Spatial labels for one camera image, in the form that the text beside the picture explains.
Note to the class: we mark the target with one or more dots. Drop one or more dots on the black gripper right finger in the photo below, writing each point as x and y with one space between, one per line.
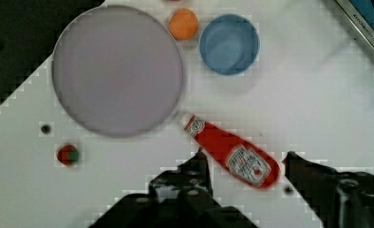
339 199

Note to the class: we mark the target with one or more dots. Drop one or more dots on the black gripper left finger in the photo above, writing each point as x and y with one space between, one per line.
180 198

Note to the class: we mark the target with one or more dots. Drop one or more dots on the red plush ketchup bottle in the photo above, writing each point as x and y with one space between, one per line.
242 159

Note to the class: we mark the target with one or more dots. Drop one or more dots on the red green small toy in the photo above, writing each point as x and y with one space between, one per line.
68 155

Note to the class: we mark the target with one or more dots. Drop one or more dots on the large grey round plate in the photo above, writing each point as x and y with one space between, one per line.
117 71

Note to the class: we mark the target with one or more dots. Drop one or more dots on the blue bowl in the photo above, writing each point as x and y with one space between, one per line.
229 44

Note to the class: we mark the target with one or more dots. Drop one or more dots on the orange ball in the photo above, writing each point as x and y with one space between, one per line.
183 25

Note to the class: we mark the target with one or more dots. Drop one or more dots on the silver framed tray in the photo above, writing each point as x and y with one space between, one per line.
360 14

